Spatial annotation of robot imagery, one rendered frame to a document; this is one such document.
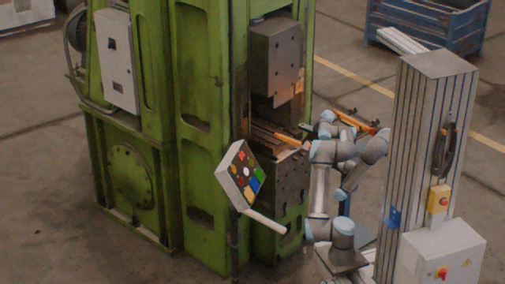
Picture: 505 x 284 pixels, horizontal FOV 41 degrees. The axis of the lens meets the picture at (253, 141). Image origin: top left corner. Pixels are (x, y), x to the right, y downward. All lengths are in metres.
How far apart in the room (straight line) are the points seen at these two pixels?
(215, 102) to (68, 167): 2.40
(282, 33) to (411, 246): 1.51
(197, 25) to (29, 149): 2.91
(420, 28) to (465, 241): 4.80
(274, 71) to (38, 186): 2.66
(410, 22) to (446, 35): 0.47
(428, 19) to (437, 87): 4.84
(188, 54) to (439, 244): 1.88
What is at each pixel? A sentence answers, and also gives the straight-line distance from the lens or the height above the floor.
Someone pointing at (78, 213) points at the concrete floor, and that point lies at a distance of 5.55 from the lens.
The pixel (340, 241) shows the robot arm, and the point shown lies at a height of 0.96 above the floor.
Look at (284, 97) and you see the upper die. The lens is 4.21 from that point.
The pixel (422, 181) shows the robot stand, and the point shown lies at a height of 1.50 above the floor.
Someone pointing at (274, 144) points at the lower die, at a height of 0.98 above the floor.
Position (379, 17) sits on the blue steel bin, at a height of 0.41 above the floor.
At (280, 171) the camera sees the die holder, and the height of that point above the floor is 0.83.
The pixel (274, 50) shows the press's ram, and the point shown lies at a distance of 3.99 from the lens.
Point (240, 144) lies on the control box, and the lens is 3.93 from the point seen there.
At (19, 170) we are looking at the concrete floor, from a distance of 6.22.
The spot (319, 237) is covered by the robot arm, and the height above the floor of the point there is 0.98.
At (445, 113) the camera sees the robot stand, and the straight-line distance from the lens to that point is 3.03.
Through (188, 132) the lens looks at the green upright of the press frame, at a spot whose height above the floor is 1.07.
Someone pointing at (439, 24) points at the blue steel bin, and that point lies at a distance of 7.70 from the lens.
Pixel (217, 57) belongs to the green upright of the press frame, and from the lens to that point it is 3.88.
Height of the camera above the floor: 3.25
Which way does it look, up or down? 31 degrees down
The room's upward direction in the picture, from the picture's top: straight up
